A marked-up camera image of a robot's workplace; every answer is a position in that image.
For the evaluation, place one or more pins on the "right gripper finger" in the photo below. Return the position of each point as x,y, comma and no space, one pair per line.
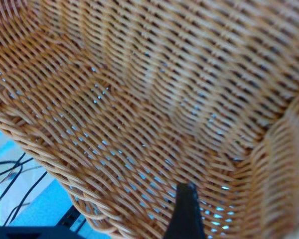
187,216

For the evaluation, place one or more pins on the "orange woven wicker basket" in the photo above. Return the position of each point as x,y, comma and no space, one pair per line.
139,99

